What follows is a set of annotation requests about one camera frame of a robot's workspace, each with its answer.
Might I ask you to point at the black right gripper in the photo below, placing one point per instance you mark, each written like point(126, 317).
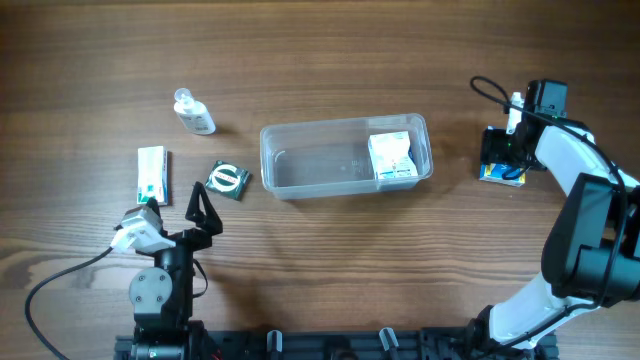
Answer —
point(491, 149)

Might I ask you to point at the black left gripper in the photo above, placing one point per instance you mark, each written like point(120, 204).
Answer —
point(181, 236)

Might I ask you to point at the blue yellow VapoDrops box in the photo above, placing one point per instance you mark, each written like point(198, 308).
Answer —
point(495, 175)

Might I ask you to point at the white green medicine box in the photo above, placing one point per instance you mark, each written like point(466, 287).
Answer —
point(152, 175)

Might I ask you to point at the white blue medicine box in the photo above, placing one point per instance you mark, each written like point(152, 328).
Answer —
point(391, 155)

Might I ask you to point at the clear plastic container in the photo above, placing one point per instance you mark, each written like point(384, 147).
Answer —
point(331, 157)

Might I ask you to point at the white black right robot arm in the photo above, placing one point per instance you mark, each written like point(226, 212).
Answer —
point(590, 259)

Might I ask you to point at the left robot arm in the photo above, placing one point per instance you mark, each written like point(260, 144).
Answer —
point(162, 295)

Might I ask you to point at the dark green square sachet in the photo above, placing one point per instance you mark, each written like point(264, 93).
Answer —
point(228, 180)

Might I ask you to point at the white lotion bottle clear cap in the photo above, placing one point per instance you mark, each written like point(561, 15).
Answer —
point(192, 113)

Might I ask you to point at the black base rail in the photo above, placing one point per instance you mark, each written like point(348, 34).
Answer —
point(424, 344)

